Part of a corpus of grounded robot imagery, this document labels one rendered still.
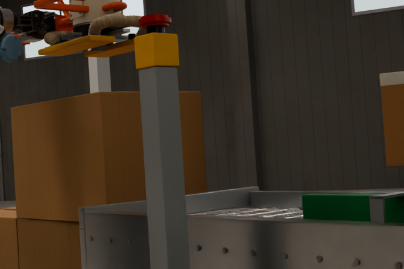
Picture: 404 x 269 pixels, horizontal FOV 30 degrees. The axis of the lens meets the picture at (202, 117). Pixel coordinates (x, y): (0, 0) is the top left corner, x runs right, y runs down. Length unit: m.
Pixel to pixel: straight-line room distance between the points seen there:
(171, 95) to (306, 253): 0.42
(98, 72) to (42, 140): 3.33
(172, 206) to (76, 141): 0.90
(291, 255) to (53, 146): 1.19
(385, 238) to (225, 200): 1.13
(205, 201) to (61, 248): 0.51
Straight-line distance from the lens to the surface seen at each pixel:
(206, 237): 1.74
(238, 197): 2.51
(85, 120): 2.37
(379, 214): 1.45
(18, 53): 2.59
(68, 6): 2.56
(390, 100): 3.31
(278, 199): 2.46
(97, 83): 5.90
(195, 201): 2.39
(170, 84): 1.58
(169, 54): 1.58
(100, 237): 2.08
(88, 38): 2.45
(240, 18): 11.44
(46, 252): 2.66
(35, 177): 2.67
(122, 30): 2.52
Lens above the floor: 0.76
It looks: 2 degrees up
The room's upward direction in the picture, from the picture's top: 4 degrees counter-clockwise
